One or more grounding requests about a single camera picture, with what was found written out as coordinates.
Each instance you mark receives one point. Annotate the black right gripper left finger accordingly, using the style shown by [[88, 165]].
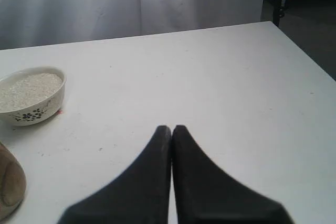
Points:
[[138, 195]]

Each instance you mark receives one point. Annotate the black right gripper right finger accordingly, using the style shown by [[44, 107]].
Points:
[[204, 193]]

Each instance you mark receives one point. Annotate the brown wooden cup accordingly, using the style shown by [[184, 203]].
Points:
[[13, 183]]

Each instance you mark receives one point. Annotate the white floral ceramic bowl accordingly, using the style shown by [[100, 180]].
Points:
[[32, 95]]

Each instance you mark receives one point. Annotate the white backdrop curtain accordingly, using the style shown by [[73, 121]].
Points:
[[26, 23]]

